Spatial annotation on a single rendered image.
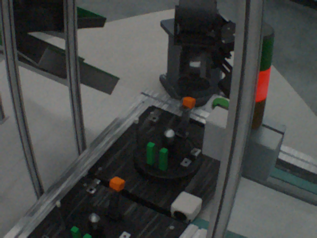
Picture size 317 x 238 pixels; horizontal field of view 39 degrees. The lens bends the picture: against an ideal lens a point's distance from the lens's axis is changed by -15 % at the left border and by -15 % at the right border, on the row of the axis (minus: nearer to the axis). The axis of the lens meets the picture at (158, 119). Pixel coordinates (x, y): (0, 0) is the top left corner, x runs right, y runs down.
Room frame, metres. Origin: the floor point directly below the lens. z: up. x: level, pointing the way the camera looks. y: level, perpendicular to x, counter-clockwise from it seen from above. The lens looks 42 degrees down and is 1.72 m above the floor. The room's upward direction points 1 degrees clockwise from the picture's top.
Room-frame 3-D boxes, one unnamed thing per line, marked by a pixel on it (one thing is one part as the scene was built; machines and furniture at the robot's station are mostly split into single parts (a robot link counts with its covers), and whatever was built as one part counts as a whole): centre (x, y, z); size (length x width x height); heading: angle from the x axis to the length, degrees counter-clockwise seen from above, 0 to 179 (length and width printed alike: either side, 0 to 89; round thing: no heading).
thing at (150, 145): (0.69, 0.01, 1.01); 0.01 x 0.01 x 0.05; 59
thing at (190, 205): (0.59, -0.06, 0.97); 0.05 x 0.05 x 0.04; 59
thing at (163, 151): (0.67, -0.01, 1.01); 0.01 x 0.01 x 0.05; 59
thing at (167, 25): (1.09, -0.09, 0.96); 0.15 x 0.15 x 0.20; 24
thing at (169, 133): (0.72, -0.02, 1.04); 0.02 x 0.02 x 0.03
